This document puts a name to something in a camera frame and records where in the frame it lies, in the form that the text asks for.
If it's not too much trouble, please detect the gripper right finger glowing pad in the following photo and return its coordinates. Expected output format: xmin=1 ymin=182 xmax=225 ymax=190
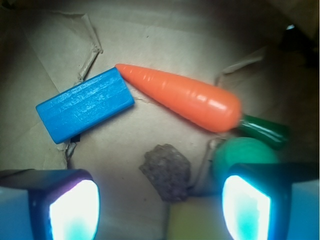
xmin=222 ymin=162 xmax=320 ymax=240

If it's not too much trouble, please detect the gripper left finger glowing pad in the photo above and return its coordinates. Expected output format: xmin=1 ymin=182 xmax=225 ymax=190
xmin=0 ymin=169 xmax=100 ymax=240

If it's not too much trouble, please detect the brown rough rock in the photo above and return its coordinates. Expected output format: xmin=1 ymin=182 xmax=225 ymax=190
xmin=139 ymin=143 xmax=191 ymax=203

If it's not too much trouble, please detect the green textured ball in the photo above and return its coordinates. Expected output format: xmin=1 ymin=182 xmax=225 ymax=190
xmin=211 ymin=137 xmax=280 ymax=187

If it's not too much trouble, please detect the yellow sponge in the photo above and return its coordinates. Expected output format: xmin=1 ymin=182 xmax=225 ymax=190
xmin=166 ymin=195 xmax=232 ymax=240

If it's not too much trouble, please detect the orange plastic toy carrot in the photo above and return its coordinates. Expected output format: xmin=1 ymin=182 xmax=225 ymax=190
xmin=115 ymin=63 xmax=290 ymax=150

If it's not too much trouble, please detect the blue rectangular block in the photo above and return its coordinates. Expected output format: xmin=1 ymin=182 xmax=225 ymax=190
xmin=35 ymin=67 xmax=135 ymax=144

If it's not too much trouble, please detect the crumpled brown paper bag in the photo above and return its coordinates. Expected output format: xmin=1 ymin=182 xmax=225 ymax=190
xmin=0 ymin=0 xmax=320 ymax=240

